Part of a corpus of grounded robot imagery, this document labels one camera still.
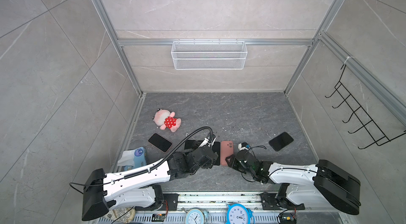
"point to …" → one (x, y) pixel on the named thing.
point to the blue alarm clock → (237, 213)
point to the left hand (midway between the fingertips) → (211, 148)
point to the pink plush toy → (165, 120)
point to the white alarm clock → (195, 216)
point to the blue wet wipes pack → (132, 158)
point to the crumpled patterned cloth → (125, 214)
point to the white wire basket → (208, 55)
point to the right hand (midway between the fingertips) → (228, 161)
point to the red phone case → (227, 149)
